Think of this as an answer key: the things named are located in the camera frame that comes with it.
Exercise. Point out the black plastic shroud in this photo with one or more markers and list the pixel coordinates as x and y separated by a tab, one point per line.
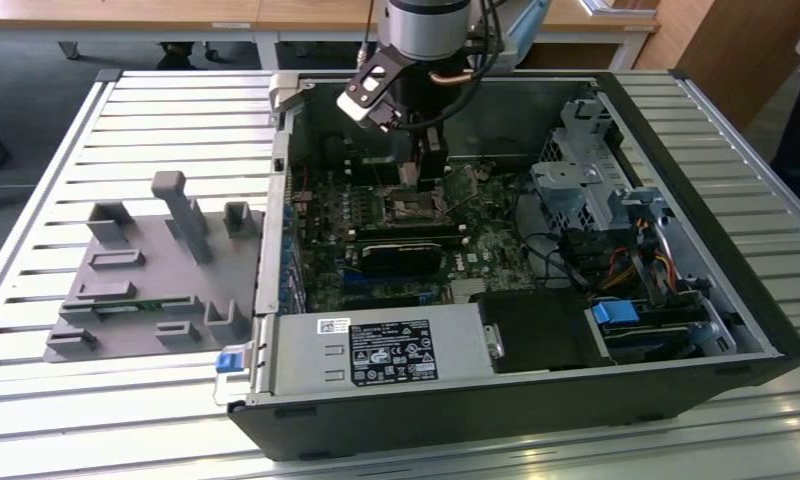
540	330

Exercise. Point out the black RAM slot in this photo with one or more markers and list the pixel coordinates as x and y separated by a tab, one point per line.
406	239
406	229
406	234
389	175
452	244
389	170
389	180
389	165

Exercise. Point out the metal disk bay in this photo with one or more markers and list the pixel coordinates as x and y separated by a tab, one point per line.
713	335

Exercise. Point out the wooden cabinet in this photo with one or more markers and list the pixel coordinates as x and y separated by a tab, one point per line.
720	50

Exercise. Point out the small silver heatsink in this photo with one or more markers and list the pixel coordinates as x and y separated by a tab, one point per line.
472	291

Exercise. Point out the grey metal drive cage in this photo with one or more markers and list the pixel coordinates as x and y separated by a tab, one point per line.
567	185

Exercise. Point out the black PC case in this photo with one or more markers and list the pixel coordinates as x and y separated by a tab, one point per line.
440	430

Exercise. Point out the dark shoe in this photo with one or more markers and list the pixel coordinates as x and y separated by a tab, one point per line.
176	57

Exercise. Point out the wooden desk with white frame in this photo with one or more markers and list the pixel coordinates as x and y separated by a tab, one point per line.
140	12
320	12

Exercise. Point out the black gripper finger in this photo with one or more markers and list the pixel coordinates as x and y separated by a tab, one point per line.
434	160
409	177

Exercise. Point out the blue disk carrier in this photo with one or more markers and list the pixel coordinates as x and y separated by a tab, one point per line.
613	314

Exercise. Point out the silver power supply with label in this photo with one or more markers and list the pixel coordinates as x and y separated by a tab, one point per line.
306	360

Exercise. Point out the blue case latch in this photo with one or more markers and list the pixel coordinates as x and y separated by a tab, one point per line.
228	362

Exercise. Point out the black graphics card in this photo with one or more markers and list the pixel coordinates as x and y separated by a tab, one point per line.
400	260

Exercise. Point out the pale blue teach pendant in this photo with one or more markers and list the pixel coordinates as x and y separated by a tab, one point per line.
526	25

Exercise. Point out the CPU socket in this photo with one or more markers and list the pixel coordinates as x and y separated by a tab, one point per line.
388	206

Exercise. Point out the black chair caster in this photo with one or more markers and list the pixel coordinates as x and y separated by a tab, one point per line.
212	51

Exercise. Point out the green motherboard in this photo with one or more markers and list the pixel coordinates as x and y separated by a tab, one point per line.
493	250

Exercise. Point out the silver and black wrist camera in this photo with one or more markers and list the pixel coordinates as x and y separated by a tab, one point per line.
366	95

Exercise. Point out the grey parts rack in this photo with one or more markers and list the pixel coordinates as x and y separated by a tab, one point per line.
146	240

